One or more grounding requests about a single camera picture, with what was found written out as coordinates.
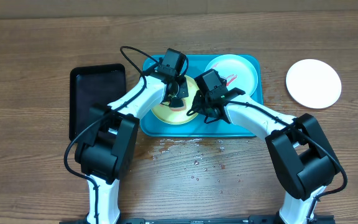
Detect yellow round plate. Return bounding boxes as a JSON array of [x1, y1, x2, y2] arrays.
[[152, 75, 198, 125]]

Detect white round plate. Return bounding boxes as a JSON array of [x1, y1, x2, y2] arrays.
[[285, 59, 342, 109]]

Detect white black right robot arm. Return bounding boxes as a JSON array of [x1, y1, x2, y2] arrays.
[[190, 88, 344, 223]]

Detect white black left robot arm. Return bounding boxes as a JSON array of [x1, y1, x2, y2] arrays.
[[70, 63, 187, 223]]

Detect black water tray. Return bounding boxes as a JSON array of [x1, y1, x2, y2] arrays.
[[69, 63, 126, 140]]

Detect light blue round plate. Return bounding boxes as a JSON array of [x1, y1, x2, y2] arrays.
[[205, 54, 259, 96]]

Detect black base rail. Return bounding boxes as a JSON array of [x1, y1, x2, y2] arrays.
[[59, 215, 336, 224]]

